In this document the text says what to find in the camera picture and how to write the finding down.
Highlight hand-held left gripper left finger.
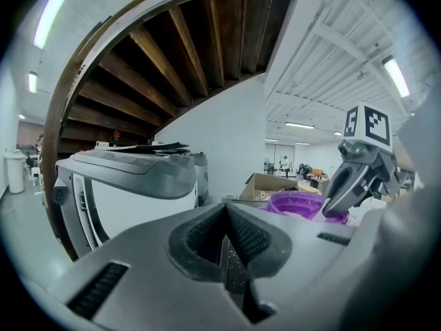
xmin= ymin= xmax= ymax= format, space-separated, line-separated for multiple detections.
xmin=51 ymin=201 xmax=256 ymax=331

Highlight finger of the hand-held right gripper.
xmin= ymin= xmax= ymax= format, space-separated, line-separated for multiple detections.
xmin=331 ymin=161 xmax=373 ymax=218
xmin=322 ymin=161 xmax=349 ymax=217

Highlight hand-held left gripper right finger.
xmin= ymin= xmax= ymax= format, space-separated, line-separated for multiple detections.
xmin=225 ymin=201 xmax=375 ymax=331

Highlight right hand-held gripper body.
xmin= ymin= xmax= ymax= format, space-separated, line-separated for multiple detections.
xmin=337 ymin=103 xmax=403 ymax=199

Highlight purple plastic bucket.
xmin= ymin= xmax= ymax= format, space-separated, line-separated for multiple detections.
xmin=267 ymin=190 xmax=351 ymax=224

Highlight open cardboard box with clutter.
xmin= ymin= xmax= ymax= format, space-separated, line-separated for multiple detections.
xmin=239 ymin=172 xmax=300 ymax=201

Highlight dark grey machine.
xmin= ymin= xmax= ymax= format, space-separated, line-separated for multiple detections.
xmin=190 ymin=152 xmax=210 ymax=207

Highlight black flat sheets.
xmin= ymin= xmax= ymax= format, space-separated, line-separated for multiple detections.
xmin=94 ymin=142 xmax=190 ymax=155

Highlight white tall bin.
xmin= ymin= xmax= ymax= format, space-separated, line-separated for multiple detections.
xmin=3 ymin=149 xmax=27 ymax=195

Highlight curved wooden staircase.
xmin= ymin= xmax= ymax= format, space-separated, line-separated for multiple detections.
xmin=43 ymin=0 xmax=294 ymax=261

